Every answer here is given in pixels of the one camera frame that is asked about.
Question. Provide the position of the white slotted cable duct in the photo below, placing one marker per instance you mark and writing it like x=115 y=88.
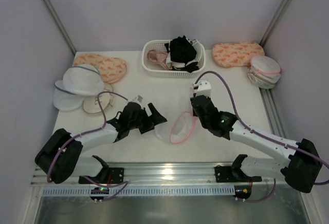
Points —
x=140 y=191

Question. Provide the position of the pink bra in basket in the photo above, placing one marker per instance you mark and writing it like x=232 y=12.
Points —
x=159 y=58

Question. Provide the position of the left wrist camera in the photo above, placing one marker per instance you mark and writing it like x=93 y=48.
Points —
x=138 y=99

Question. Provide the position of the white plastic basket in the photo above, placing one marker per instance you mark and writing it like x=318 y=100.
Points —
x=156 y=71

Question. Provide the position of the black bra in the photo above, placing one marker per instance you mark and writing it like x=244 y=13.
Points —
x=190 y=66
x=182 y=50

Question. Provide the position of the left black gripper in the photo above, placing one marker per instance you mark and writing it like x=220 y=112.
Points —
x=147 y=120

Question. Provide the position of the black bra in basket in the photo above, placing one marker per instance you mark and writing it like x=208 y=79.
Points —
x=190 y=66

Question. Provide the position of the right side aluminium rail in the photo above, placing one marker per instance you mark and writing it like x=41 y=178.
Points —
x=272 y=113

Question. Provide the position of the right floral laundry bag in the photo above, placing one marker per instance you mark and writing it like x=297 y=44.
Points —
x=229 y=55

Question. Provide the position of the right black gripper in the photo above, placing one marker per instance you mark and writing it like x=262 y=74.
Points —
x=198 y=105

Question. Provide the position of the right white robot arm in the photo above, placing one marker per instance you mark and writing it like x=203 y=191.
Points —
x=294 y=162

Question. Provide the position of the cream laundry bag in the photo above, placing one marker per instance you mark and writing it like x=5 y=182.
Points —
x=91 y=104

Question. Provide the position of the white bra in basket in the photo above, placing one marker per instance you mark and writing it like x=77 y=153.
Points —
x=197 y=47

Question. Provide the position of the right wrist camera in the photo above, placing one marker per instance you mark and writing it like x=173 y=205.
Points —
x=201 y=88

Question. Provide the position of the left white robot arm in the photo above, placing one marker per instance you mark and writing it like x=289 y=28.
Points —
x=61 y=156

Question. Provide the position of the floral laundry bag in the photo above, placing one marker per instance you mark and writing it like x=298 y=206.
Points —
x=229 y=55
x=111 y=69

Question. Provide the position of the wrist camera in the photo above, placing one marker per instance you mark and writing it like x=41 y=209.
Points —
x=201 y=88
x=138 y=99

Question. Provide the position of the left floral laundry bag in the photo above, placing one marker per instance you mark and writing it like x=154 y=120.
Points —
x=111 y=69

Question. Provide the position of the aluminium mounting rail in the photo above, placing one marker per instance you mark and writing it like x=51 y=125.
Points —
x=167 y=172

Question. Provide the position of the pink-trim mesh laundry bag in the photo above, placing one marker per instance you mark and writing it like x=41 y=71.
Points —
x=177 y=129

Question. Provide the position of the white blue-trim mesh bag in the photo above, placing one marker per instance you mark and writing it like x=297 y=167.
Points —
x=77 y=84

